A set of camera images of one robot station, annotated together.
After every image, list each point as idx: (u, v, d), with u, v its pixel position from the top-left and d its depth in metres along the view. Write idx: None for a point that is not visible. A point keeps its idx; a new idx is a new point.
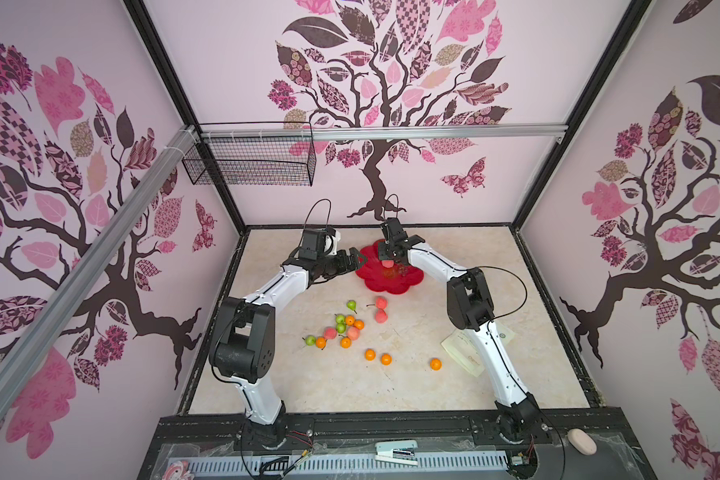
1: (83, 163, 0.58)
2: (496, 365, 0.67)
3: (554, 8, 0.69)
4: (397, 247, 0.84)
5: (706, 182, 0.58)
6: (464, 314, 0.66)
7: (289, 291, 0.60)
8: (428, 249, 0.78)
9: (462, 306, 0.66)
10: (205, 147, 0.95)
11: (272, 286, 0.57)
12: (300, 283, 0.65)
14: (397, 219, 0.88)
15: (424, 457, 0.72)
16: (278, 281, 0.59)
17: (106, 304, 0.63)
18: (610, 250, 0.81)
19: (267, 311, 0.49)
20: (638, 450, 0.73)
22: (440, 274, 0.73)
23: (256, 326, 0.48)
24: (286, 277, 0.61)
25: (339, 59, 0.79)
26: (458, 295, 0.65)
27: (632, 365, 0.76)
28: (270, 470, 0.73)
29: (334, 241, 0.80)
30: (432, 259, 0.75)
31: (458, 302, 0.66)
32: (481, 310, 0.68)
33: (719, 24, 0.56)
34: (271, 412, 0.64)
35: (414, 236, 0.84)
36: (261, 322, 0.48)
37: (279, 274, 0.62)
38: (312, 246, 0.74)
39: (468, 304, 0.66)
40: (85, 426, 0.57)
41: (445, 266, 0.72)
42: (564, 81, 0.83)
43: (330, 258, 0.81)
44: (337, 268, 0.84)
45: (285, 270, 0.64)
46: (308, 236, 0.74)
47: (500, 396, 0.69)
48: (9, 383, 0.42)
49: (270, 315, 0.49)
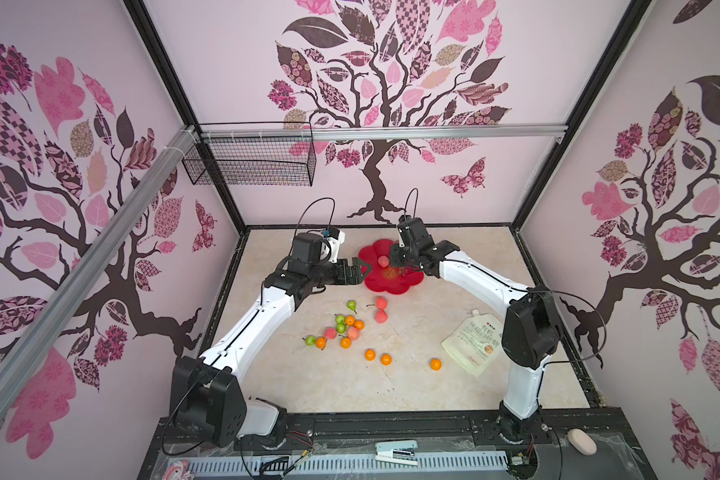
1: (83, 163, 0.58)
2: (527, 394, 0.60)
3: (554, 7, 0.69)
4: (424, 256, 0.67)
5: (706, 182, 0.58)
6: (529, 349, 0.50)
7: (268, 328, 0.51)
8: (468, 261, 0.61)
9: (528, 338, 0.49)
10: (205, 147, 0.95)
11: (240, 336, 0.47)
12: (284, 311, 0.55)
14: (420, 223, 0.69)
15: (424, 457, 0.72)
16: (250, 324, 0.49)
17: (106, 304, 0.63)
18: (610, 250, 0.81)
19: (228, 379, 0.41)
20: (638, 450, 0.73)
22: (488, 292, 0.56)
23: (215, 397, 0.40)
24: (262, 315, 0.51)
25: (339, 59, 0.79)
26: (523, 323, 0.49)
27: (632, 365, 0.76)
28: (269, 470, 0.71)
29: (335, 247, 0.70)
30: (477, 275, 0.58)
31: (523, 333, 0.49)
32: (548, 342, 0.52)
33: (719, 24, 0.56)
34: (270, 420, 0.63)
35: (444, 245, 0.67)
36: (220, 394, 0.40)
37: (253, 309, 0.51)
38: (303, 256, 0.62)
39: (534, 335, 0.50)
40: (84, 426, 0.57)
41: (497, 284, 0.55)
42: (564, 82, 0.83)
43: (329, 267, 0.69)
44: (335, 278, 0.72)
45: (261, 301, 0.53)
46: (299, 243, 0.61)
47: (513, 408, 0.65)
48: (8, 384, 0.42)
49: (232, 385, 0.41)
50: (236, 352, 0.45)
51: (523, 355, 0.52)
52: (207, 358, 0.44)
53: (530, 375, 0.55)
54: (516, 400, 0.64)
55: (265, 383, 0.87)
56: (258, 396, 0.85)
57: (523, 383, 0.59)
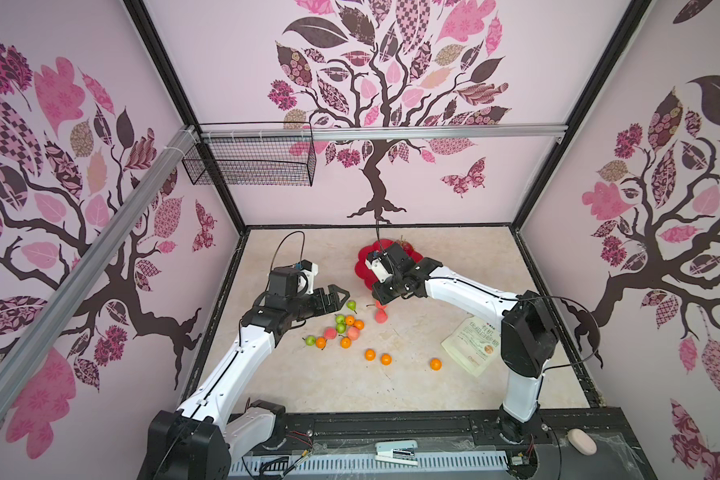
1: (83, 163, 0.58)
2: (529, 397, 0.58)
3: (554, 7, 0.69)
4: (409, 278, 0.65)
5: (706, 182, 0.58)
6: (532, 358, 0.48)
7: (248, 369, 0.50)
8: (453, 276, 0.60)
9: (529, 348, 0.48)
10: (205, 147, 0.95)
11: (220, 381, 0.46)
12: (264, 348, 0.53)
14: (398, 247, 0.69)
15: (423, 457, 0.72)
16: (230, 367, 0.48)
17: (106, 304, 0.63)
18: (610, 250, 0.81)
19: (210, 431, 0.39)
20: (638, 450, 0.73)
22: (479, 305, 0.55)
23: (196, 451, 0.38)
24: (242, 357, 0.50)
25: (339, 59, 0.79)
26: (522, 334, 0.47)
27: (632, 366, 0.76)
28: (270, 470, 0.73)
29: (309, 279, 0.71)
30: (464, 289, 0.57)
31: (523, 343, 0.48)
32: (546, 347, 0.51)
33: (719, 23, 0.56)
34: (267, 427, 0.63)
35: (425, 263, 0.66)
36: (202, 448, 0.38)
37: (232, 351, 0.50)
38: (280, 291, 0.62)
39: (533, 344, 0.49)
40: (85, 425, 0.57)
41: (485, 296, 0.54)
42: (564, 82, 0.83)
43: (306, 299, 0.69)
44: (314, 309, 0.71)
45: (240, 342, 0.52)
46: (275, 278, 0.61)
47: (514, 413, 0.65)
48: (8, 384, 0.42)
49: (214, 437, 0.40)
50: (216, 399, 0.43)
51: (526, 366, 0.50)
52: (186, 410, 0.42)
53: (532, 382, 0.54)
54: (516, 404, 0.63)
55: (265, 383, 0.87)
56: (258, 395, 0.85)
57: (523, 390, 0.59)
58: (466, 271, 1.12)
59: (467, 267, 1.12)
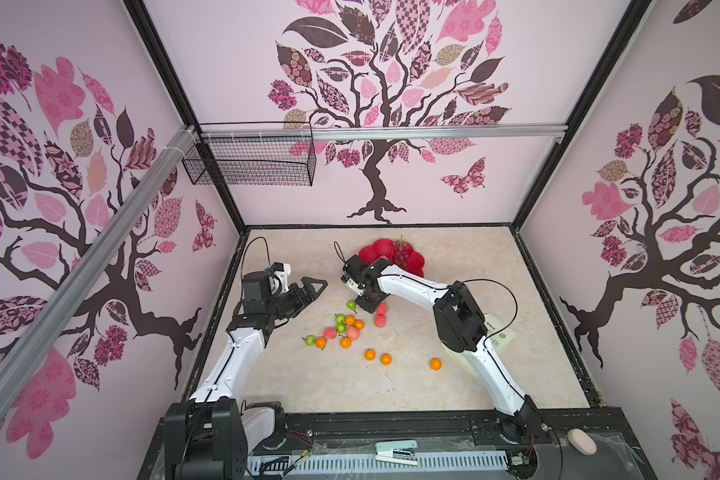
1: (83, 162, 0.58)
2: (496, 379, 0.64)
3: (554, 7, 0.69)
4: (364, 277, 0.75)
5: (706, 183, 0.58)
6: (459, 337, 0.59)
7: (247, 361, 0.53)
8: (400, 272, 0.71)
9: (456, 329, 0.59)
10: (205, 147, 0.95)
11: (225, 370, 0.48)
12: (257, 344, 0.57)
14: (357, 256, 0.82)
15: (424, 457, 0.72)
16: (230, 361, 0.50)
17: (106, 304, 0.63)
18: (610, 250, 0.81)
19: (228, 405, 0.42)
20: (638, 450, 0.73)
22: (420, 296, 0.65)
23: (220, 428, 0.40)
24: (239, 351, 0.53)
25: (339, 59, 0.79)
26: (448, 317, 0.58)
27: (631, 366, 0.85)
28: (270, 470, 0.73)
29: (284, 278, 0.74)
30: (407, 283, 0.67)
31: (451, 325, 0.59)
32: (474, 326, 0.62)
33: (719, 23, 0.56)
34: (269, 421, 0.63)
35: (378, 263, 0.76)
36: (224, 422, 0.40)
37: (228, 348, 0.54)
38: (257, 296, 0.65)
39: (461, 325, 0.60)
40: (86, 425, 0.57)
41: (424, 288, 0.65)
42: (564, 82, 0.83)
43: (283, 296, 0.73)
44: (295, 307, 0.75)
45: (234, 340, 0.55)
46: (249, 286, 0.64)
47: (503, 407, 0.66)
48: (9, 383, 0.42)
49: (232, 411, 0.42)
50: (225, 383, 0.46)
51: (458, 343, 0.61)
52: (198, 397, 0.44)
53: (479, 357, 0.62)
54: (498, 397, 0.66)
55: (265, 383, 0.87)
56: (258, 395, 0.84)
57: (484, 371, 0.64)
58: (466, 271, 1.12)
59: (467, 267, 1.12)
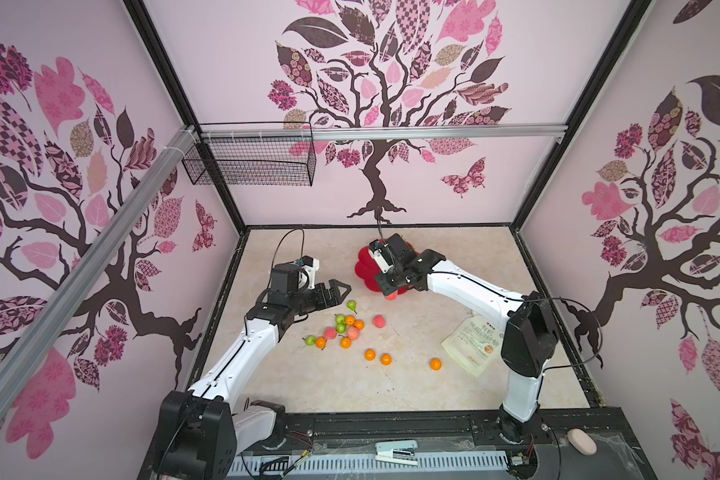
1: (83, 163, 0.58)
2: (529, 397, 0.58)
3: (554, 7, 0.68)
4: (410, 270, 0.63)
5: (706, 182, 0.58)
6: (533, 360, 0.48)
7: (254, 359, 0.52)
8: (457, 272, 0.59)
9: (530, 348, 0.48)
10: (205, 147, 0.95)
11: (228, 367, 0.47)
12: (269, 340, 0.56)
14: (400, 239, 0.68)
15: (423, 458, 0.72)
16: (238, 355, 0.49)
17: (106, 304, 0.63)
18: (610, 250, 0.81)
19: (221, 408, 0.41)
20: (638, 450, 0.73)
22: (483, 304, 0.54)
23: (208, 428, 0.39)
24: (248, 346, 0.52)
25: (339, 59, 0.79)
26: (525, 333, 0.47)
27: (632, 366, 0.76)
28: (269, 471, 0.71)
29: (312, 274, 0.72)
30: (469, 286, 0.56)
31: (526, 344, 0.47)
32: (545, 350, 0.50)
33: None
34: (267, 423, 0.63)
35: (427, 255, 0.64)
36: (213, 424, 0.39)
37: (239, 340, 0.53)
38: (283, 288, 0.64)
39: (534, 343, 0.48)
40: (85, 426, 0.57)
41: (491, 295, 0.53)
42: (565, 81, 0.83)
43: (306, 293, 0.71)
44: (314, 304, 0.73)
45: (247, 332, 0.54)
46: (275, 275, 0.63)
47: (515, 413, 0.64)
48: (8, 384, 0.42)
49: (225, 413, 0.41)
50: (226, 381, 0.45)
51: (526, 367, 0.51)
52: (197, 390, 0.43)
53: (531, 383, 0.55)
54: (516, 404, 0.63)
55: (265, 383, 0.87)
56: (258, 395, 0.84)
57: (523, 389, 0.58)
58: (467, 271, 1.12)
59: (467, 267, 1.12)
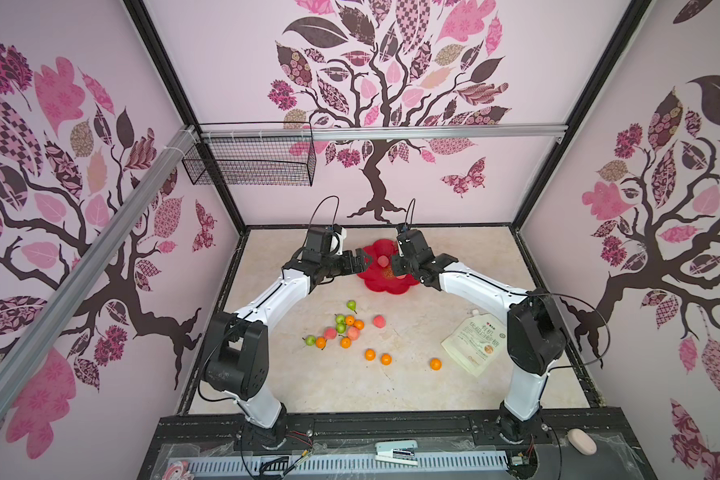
1: (83, 162, 0.58)
2: (530, 397, 0.59)
3: (553, 7, 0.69)
4: (424, 270, 0.68)
5: (706, 182, 0.58)
6: (537, 356, 0.49)
7: (289, 301, 0.58)
8: (467, 270, 0.62)
9: (533, 344, 0.49)
10: (205, 147, 0.95)
11: (267, 298, 0.54)
12: (301, 289, 0.61)
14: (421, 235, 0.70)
15: (424, 457, 0.72)
16: (275, 292, 0.55)
17: (106, 304, 0.63)
18: (610, 250, 0.81)
19: (259, 329, 0.46)
20: (638, 450, 0.73)
22: (489, 300, 0.56)
23: (247, 346, 0.45)
24: (285, 287, 0.57)
25: (339, 59, 0.79)
26: (526, 328, 0.48)
27: (632, 365, 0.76)
28: (270, 470, 0.73)
29: (342, 240, 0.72)
30: (476, 284, 0.58)
31: (529, 338, 0.48)
32: (554, 347, 0.50)
33: None
34: (274, 412, 0.64)
35: (441, 257, 0.69)
36: (253, 342, 0.45)
37: (275, 282, 0.58)
38: (317, 247, 0.69)
39: (540, 341, 0.49)
40: (85, 426, 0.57)
41: (496, 290, 0.56)
42: (564, 82, 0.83)
43: (336, 258, 0.77)
44: (341, 268, 0.79)
45: (283, 277, 0.60)
46: (312, 235, 0.69)
47: (515, 410, 0.65)
48: (8, 383, 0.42)
49: (263, 335, 0.47)
50: (265, 310, 0.51)
51: (531, 363, 0.51)
52: (240, 312, 0.49)
53: (535, 381, 0.55)
54: (517, 403, 0.64)
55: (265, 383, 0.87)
56: None
57: (526, 387, 0.59)
58: None
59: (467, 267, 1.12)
